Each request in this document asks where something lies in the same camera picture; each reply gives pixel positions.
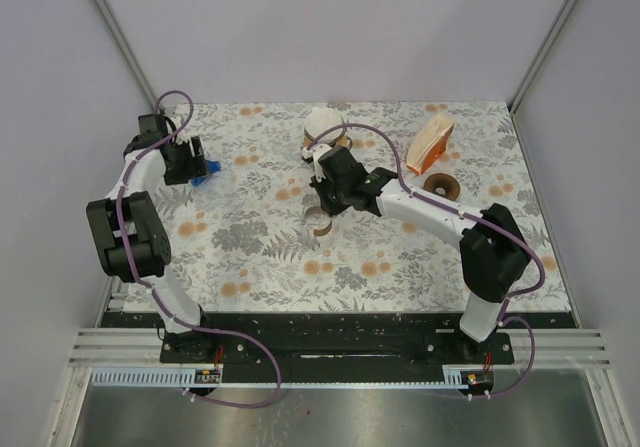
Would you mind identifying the floral patterned table mat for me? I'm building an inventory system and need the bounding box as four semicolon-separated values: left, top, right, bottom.
154;101;570;312

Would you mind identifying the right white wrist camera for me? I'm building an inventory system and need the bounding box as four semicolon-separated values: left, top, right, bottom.
301;143;332;181

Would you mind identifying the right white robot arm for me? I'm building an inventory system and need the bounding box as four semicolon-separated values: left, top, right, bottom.
302;144;532;363

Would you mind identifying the light wooden dripper ring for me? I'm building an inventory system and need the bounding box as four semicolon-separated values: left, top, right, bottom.
301;134;351;156

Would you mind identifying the white slotted cable duct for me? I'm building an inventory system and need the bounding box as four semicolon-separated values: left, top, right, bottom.
91;367;469;392

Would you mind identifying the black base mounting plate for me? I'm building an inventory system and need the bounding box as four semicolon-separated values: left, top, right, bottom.
160;313;514;385

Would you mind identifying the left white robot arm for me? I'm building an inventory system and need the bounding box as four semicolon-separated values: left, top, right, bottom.
86;113;219;362

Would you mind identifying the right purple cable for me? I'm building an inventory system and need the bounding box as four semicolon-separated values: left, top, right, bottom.
305;123;546;402

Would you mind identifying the dark wooden ring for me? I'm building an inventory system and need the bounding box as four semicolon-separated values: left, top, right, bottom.
423;172;461;201

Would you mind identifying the white paper coffee filter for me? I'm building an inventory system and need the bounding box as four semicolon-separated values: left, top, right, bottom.
304;107;343;142

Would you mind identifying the paper coffee filter pack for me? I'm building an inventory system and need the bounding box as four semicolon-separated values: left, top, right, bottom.
406;113;456;175

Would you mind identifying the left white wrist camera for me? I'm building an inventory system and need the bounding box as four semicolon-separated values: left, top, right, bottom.
171;138;192;151

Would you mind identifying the purple cable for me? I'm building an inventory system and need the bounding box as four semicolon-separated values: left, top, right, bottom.
115;89;284;411
305;123;546;402

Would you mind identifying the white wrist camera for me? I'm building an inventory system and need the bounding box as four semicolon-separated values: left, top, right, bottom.
301;143;332;181
171;138;192;151

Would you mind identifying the glass coffee server carafe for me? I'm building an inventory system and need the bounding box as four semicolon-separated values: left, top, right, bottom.
333;135;353;149

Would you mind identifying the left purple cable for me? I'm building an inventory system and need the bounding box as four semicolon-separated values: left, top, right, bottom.
115;89;284;411

